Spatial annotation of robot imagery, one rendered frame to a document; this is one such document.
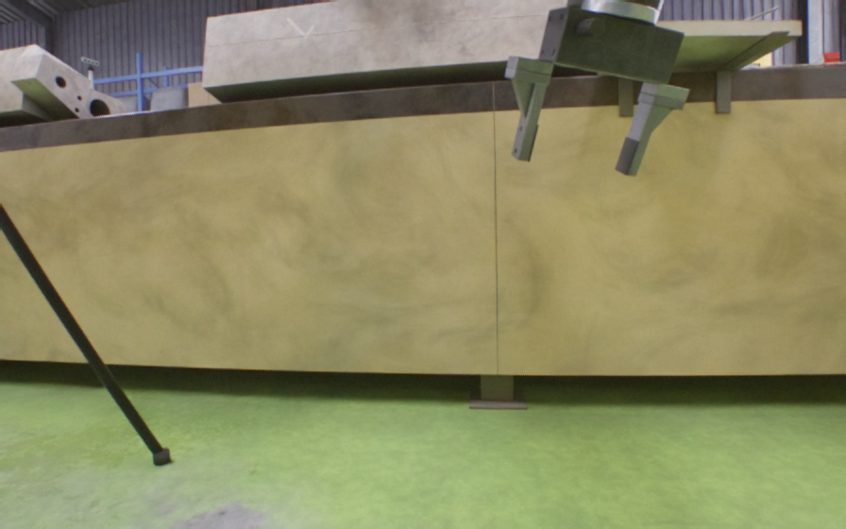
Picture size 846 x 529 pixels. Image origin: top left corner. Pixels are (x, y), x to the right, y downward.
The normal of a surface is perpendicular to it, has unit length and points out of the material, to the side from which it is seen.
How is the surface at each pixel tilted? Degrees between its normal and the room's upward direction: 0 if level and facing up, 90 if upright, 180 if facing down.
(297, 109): 90
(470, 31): 80
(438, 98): 90
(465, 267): 90
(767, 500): 0
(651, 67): 114
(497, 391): 90
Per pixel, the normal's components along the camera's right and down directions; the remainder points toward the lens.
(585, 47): 0.11, 0.47
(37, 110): 0.99, -0.02
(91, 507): -0.03, -1.00
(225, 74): -0.13, -0.09
